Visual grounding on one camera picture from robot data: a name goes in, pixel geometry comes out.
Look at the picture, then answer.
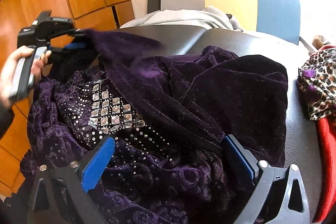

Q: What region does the dark purple velvet garment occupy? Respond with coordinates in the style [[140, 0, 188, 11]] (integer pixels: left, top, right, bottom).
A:
[[21, 30, 288, 223]]

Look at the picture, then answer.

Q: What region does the person's left hand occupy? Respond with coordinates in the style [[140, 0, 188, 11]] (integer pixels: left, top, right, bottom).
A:
[[0, 45, 53, 109]]

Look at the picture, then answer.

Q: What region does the red knit sweater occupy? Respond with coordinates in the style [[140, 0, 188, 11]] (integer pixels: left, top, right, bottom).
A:
[[312, 45, 336, 223]]

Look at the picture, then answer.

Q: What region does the wooden cabinet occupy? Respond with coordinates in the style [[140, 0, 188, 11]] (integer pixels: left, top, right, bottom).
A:
[[0, 0, 136, 198]]

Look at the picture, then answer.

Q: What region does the leopard print purple-dotted garment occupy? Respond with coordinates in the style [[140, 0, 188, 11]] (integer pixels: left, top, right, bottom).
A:
[[297, 46, 335, 121]]

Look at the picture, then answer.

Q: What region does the grey hoodie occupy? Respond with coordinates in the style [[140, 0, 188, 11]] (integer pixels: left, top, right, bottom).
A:
[[120, 6, 244, 32]]

